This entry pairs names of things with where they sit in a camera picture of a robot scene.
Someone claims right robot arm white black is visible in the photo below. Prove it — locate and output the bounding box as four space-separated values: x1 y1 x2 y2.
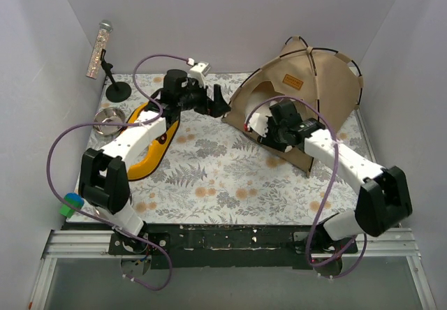
247 100 413 253

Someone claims white fluffy cushion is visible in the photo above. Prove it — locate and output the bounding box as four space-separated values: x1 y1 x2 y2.
245 91 282 117

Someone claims yellow pet bowl stand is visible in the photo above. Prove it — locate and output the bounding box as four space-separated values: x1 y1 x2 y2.
127 110 180 182

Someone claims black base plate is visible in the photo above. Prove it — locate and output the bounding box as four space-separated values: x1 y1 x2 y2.
108 223 402 271

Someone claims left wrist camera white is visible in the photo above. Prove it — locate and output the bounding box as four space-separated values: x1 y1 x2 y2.
186 58 211 88

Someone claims glitter microphone toy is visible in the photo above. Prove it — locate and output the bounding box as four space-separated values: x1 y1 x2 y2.
86 20 113 80

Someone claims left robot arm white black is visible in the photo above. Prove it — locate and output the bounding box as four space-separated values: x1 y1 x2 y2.
78 69 230 254

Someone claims beige pet tent fabric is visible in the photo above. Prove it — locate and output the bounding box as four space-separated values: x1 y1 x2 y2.
221 36 364 178

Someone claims green blue toy block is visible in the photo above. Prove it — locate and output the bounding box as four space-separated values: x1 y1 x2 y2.
59 193 85 218

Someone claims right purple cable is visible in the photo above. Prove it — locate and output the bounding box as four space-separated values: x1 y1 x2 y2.
244 96 367 279

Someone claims steel bowl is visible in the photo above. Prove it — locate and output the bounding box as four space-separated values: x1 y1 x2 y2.
93 107 126 137

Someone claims floral table mat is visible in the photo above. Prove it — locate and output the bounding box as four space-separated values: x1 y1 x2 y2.
71 71 378 226

